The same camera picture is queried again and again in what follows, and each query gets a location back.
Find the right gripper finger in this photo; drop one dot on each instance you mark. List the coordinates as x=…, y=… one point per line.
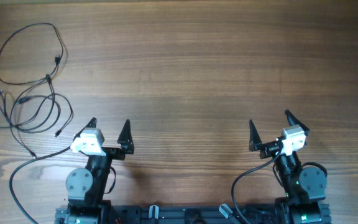
x=255, y=141
x=292, y=120

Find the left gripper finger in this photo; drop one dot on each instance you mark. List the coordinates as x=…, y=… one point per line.
x=125, y=138
x=91, y=124

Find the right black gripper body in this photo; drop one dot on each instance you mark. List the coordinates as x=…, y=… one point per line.
x=269, y=149

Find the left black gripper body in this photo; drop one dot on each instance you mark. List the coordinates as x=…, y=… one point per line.
x=107, y=151

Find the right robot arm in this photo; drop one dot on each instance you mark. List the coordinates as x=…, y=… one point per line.
x=303, y=183

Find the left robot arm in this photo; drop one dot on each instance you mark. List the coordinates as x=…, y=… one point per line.
x=86, y=186

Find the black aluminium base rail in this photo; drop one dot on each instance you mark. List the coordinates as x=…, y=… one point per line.
x=254, y=213

